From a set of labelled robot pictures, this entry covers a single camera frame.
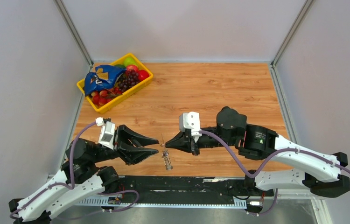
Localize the white slotted cable duct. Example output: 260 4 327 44
74 196 247 209

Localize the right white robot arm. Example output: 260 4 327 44
165 106 350 198

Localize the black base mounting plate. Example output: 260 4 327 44
104 175 274 203

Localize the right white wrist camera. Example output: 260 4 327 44
179 112 202 143

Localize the red cherries pile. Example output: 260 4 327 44
89 87 123 107

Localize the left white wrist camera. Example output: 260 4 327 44
95 117 116 150

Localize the red tomato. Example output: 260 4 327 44
138 70 150 82

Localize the yellow plastic basket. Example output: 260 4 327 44
77 53 153 113

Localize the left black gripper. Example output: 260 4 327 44
91 123 160 164

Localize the green apple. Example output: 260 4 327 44
123 56 138 67

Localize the large keyring with small rings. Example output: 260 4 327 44
161 135 173 170

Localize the purple grape bunch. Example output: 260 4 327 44
117 70 140 92

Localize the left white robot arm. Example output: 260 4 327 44
9 119 159 224

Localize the red apple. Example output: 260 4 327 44
126 64 139 72

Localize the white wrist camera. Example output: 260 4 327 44
95 117 116 150
179 112 202 143

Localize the blue chip bag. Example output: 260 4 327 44
84 65 126 97

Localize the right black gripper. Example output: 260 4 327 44
165 126 238 156

